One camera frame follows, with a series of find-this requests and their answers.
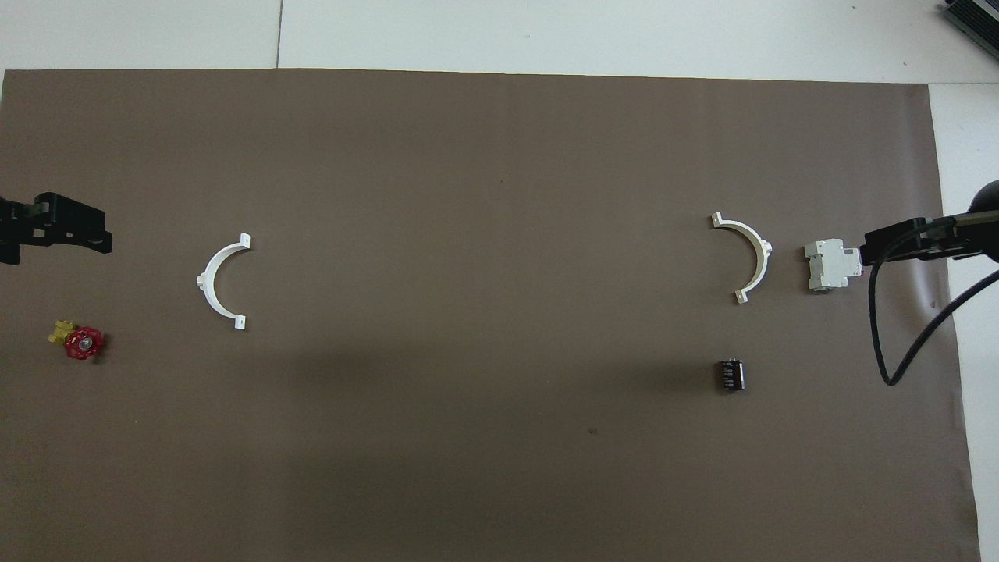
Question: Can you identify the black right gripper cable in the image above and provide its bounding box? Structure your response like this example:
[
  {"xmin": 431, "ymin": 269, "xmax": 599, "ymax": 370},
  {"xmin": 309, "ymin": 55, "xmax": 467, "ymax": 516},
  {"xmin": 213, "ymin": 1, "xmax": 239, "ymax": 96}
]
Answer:
[{"xmin": 868, "ymin": 211, "xmax": 999, "ymax": 387}]

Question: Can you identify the brown table mat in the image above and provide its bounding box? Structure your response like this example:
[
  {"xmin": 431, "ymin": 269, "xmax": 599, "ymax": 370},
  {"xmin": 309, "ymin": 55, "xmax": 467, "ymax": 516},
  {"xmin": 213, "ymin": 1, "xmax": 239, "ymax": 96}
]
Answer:
[{"xmin": 0, "ymin": 69, "xmax": 982, "ymax": 562}]

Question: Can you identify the white circuit breaker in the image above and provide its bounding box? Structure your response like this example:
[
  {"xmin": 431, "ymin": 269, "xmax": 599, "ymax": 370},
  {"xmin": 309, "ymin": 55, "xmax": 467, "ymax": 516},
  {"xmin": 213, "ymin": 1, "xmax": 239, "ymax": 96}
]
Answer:
[{"xmin": 804, "ymin": 238, "xmax": 864, "ymax": 293}]

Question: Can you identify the small black ribbed cylinder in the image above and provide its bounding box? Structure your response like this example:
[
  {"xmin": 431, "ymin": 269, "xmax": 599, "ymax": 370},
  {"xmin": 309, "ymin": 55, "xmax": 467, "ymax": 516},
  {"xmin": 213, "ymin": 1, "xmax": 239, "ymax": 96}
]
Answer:
[{"xmin": 716, "ymin": 357, "xmax": 747, "ymax": 395}]

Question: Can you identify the white half-ring pipe clamp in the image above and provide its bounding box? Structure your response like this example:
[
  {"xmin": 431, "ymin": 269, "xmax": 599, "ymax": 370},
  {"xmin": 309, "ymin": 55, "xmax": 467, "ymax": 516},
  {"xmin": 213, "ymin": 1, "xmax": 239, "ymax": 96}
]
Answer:
[
  {"xmin": 710, "ymin": 212, "xmax": 774, "ymax": 304},
  {"xmin": 195, "ymin": 233, "xmax": 252, "ymax": 331}
]

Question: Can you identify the red handwheel brass valve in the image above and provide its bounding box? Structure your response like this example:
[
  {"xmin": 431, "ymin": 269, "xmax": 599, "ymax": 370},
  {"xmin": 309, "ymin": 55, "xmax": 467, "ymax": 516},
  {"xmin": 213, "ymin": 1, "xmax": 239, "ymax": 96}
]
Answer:
[{"xmin": 48, "ymin": 318, "xmax": 106, "ymax": 361}]

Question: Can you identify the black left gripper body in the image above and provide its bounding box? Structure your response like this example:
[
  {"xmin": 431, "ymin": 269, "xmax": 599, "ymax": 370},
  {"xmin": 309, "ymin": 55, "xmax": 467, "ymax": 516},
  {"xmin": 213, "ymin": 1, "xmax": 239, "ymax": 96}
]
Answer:
[{"xmin": 0, "ymin": 197, "xmax": 40, "ymax": 265}]

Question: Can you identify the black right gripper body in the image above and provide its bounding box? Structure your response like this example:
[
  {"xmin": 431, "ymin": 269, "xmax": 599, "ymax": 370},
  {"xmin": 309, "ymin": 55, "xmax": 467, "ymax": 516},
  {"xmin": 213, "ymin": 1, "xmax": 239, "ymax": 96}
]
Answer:
[{"xmin": 947, "ymin": 180, "xmax": 999, "ymax": 264}]

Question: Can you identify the grey ribbed electronic box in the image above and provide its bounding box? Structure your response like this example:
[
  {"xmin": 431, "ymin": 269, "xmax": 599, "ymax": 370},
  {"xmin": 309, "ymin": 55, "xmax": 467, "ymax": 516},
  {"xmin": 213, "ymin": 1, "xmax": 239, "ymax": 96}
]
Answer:
[{"xmin": 940, "ymin": 0, "xmax": 999, "ymax": 52}]

